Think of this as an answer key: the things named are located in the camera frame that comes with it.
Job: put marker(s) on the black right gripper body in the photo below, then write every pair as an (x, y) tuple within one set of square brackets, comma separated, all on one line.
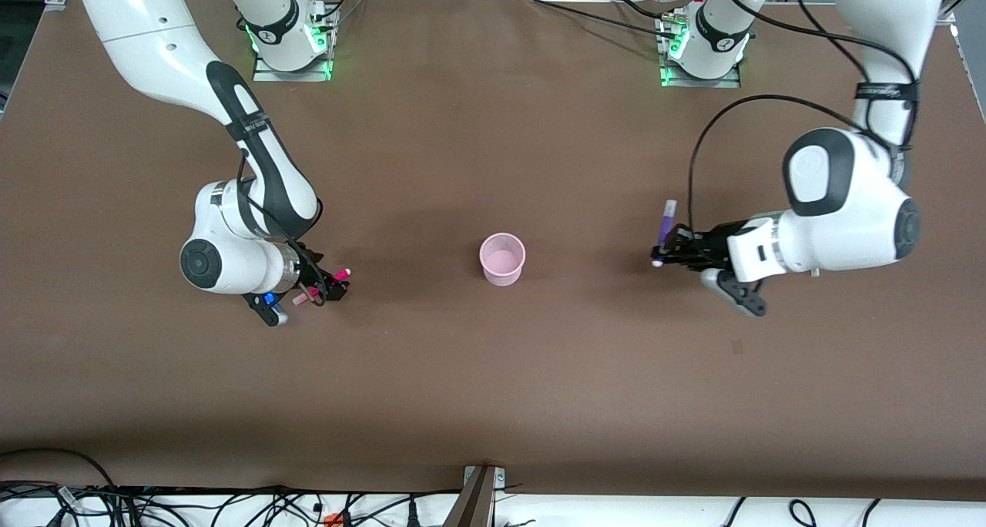
[(311, 272)]

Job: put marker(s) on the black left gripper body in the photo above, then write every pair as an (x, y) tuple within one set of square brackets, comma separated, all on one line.
[(707, 248)]

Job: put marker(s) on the purple marker with clear cap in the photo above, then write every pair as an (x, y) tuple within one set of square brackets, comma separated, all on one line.
[(665, 219)]

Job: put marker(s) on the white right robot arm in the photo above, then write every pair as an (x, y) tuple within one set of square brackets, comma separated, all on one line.
[(139, 41)]

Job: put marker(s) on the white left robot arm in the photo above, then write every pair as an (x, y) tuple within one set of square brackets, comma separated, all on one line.
[(847, 203)]

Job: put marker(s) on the pink mesh pen holder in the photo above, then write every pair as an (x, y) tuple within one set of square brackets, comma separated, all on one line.
[(502, 261)]

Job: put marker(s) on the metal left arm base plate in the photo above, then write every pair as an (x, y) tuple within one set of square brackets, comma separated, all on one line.
[(678, 80)]

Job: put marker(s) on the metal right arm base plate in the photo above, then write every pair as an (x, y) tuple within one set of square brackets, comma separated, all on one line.
[(266, 71)]

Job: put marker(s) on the metal table bracket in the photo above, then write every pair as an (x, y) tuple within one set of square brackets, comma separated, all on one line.
[(477, 500)]

